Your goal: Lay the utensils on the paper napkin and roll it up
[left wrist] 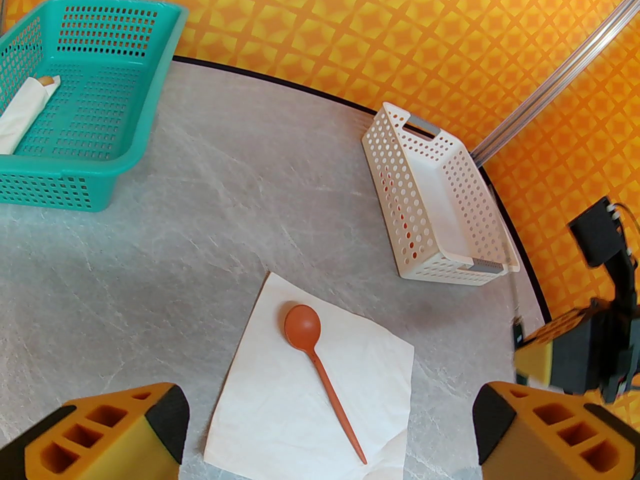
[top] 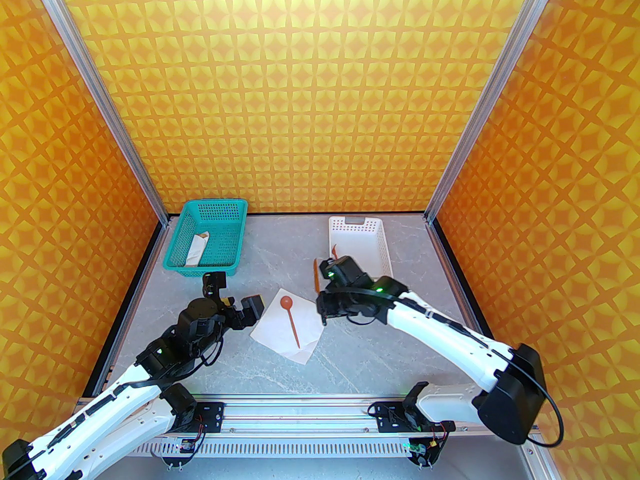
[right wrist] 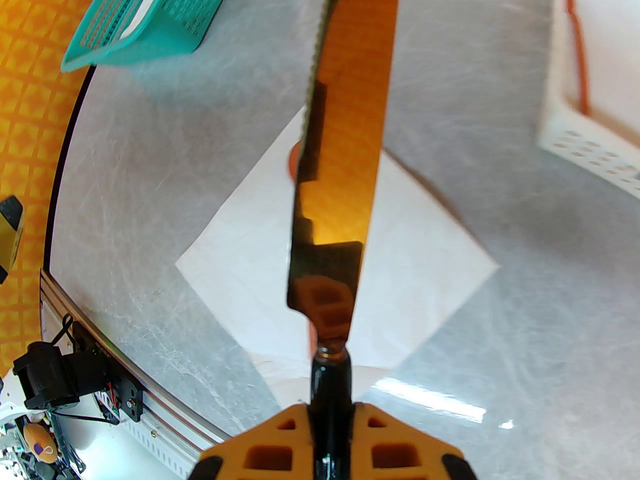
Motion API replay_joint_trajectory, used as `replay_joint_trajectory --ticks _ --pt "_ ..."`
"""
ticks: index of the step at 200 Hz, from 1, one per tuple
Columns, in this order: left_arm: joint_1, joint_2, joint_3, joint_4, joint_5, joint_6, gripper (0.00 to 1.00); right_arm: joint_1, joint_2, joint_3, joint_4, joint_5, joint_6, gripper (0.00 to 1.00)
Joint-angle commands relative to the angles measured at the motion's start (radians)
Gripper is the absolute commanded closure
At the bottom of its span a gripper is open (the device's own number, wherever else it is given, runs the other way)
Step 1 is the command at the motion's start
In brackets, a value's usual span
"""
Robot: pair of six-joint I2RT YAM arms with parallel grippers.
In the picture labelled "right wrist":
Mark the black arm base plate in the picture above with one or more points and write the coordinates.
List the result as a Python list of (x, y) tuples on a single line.
[(131, 403)]

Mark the white perforated plastic basket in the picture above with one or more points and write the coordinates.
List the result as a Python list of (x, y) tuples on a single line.
[(590, 148)]

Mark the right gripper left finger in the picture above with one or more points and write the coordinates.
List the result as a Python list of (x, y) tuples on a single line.
[(270, 443)]

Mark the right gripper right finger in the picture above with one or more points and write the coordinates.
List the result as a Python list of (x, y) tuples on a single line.
[(395, 443)]

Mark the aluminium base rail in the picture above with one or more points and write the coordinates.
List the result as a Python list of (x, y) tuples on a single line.
[(175, 420)]

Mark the orange ball with purple mark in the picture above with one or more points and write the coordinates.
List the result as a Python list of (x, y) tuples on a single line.
[(37, 435)]

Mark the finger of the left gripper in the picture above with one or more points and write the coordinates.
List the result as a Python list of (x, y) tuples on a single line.
[(10, 248)]

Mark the orange plastic spoon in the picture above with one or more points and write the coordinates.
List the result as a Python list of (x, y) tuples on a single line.
[(295, 160)]

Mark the teal plastic basket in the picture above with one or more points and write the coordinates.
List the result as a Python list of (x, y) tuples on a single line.
[(165, 23)]

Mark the white paper napkin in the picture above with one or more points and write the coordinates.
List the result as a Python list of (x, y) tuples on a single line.
[(425, 268)]

